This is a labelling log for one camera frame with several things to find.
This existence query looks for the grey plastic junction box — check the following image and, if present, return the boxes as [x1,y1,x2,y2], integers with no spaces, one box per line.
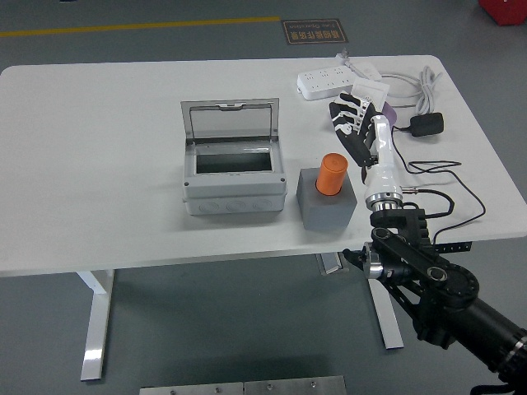
[181,137,288,216]

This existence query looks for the orange cylindrical battery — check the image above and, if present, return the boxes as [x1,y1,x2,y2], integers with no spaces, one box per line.
[315,152,349,196]

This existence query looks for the white power plug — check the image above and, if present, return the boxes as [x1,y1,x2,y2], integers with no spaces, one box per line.
[335,48,360,72]

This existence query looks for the white table leg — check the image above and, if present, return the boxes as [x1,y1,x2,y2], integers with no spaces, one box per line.
[76,269,116,382]
[367,278,404,351]

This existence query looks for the grey metal table bracket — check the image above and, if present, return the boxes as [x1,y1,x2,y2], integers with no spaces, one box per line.
[315,251,349,276]

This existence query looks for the purple plastic tray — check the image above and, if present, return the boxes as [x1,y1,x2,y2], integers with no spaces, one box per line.
[380,101,399,127]

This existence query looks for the small white rectangular adapter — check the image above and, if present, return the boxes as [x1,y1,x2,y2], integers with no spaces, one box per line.
[353,63,382,82]

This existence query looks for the white square switch panel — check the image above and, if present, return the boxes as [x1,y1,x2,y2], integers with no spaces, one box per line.
[350,78,391,109]

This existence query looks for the brown floor sign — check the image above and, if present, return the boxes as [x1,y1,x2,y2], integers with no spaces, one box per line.
[280,17,349,45]

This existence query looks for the black robot hand cable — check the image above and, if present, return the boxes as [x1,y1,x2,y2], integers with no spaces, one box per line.
[399,185,455,218]

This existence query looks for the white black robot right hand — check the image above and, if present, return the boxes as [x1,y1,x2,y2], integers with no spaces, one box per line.
[328,92,403,199]

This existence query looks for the white bundled power cable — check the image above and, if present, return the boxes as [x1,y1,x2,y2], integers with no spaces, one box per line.
[377,65,444,117]

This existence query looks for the white power strip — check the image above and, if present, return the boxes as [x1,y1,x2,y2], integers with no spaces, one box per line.
[296,65,359,100]

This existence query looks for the transparent grey box lid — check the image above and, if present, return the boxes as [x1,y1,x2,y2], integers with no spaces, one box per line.
[180,97,281,146]

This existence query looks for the black power adapter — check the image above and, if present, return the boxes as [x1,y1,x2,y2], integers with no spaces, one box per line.
[409,112,445,138]

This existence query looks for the thin black adapter cable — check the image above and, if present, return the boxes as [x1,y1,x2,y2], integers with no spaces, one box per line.
[389,123,487,244]

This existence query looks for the black table control panel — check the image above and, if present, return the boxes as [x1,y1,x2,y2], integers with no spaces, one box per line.
[431,241,473,254]

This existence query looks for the grey foam block holder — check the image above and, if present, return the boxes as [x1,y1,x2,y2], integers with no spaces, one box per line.
[296,166,358,230]

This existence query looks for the grey metal plate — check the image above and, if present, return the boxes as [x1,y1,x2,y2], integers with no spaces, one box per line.
[243,374,347,395]
[138,382,245,395]

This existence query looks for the red object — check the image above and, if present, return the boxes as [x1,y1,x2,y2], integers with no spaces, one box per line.
[477,0,527,26]

